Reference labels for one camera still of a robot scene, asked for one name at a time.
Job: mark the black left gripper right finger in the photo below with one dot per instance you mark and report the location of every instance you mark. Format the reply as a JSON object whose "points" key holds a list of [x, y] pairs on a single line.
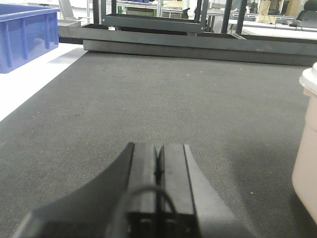
{"points": [[200, 211]]}

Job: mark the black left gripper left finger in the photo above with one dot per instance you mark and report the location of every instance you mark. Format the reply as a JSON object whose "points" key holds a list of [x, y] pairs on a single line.
{"points": [[84, 213]]}

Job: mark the white lidded storage bin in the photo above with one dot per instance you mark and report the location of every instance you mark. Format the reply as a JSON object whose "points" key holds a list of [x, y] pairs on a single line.
{"points": [[304, 177]]}

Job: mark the dark grey table mat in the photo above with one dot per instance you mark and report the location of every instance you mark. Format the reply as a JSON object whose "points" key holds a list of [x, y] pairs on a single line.
{"points": [[243, 122]]}

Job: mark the blue plastic crate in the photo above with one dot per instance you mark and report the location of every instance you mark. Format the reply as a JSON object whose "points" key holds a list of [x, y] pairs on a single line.
{"points": [[26, 33]]}

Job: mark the black metal rack frame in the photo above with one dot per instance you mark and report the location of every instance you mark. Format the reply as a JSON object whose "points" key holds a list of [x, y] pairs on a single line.
{"points": [[117, 33]]}

